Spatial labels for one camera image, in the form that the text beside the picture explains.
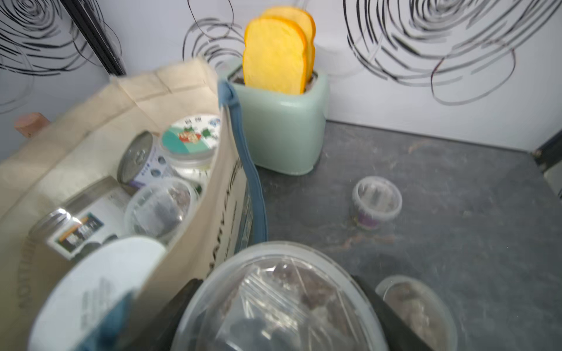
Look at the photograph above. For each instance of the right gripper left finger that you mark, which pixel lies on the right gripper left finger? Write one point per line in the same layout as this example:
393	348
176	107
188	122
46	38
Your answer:
159	334

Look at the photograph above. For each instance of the white lid glass jar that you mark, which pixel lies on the white lid glass jar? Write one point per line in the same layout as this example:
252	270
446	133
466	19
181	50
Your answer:
91	291

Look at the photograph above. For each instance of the silver top can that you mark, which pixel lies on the silver top can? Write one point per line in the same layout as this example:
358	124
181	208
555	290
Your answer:
143	162

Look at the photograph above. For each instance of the purple label clear jar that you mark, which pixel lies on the purple label clear jar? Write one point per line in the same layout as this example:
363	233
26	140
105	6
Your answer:
376	201

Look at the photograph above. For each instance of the rear yellow bread slice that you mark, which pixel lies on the rear yellow bread slice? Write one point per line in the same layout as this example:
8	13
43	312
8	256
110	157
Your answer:
307	25

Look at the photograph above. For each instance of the clear lid seed jar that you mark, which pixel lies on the clear lid seed jar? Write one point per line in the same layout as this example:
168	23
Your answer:
279	295

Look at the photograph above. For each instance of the mint green toaster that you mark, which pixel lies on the mint green toaster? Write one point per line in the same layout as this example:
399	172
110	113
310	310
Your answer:
284	133

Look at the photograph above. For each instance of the yellow bread slice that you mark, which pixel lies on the yellow bread slice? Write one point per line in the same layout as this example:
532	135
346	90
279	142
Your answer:
307	25
275	56

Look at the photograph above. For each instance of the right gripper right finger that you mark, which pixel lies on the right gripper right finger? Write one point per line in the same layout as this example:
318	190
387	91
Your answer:
398	335

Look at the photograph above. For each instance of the pink lid jar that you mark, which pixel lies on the pink lid jar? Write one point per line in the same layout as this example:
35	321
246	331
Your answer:
30	125

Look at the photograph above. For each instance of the green label lid jar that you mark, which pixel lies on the green label lid jar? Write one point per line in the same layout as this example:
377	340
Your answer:
190	144

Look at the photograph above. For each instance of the small clear lid jar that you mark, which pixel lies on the small clear lid jar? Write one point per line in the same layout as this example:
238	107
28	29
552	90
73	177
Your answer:
160	209

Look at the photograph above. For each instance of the front yellow bread slice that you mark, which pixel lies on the front yellow bread slice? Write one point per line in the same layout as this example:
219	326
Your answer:
275	56

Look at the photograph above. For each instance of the brown seed clear jar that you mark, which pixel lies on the brown seed clear jar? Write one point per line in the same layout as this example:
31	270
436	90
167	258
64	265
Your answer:
421	309

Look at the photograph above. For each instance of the white lid dark jar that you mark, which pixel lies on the white lid dark jar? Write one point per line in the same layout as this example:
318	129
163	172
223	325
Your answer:
92	218

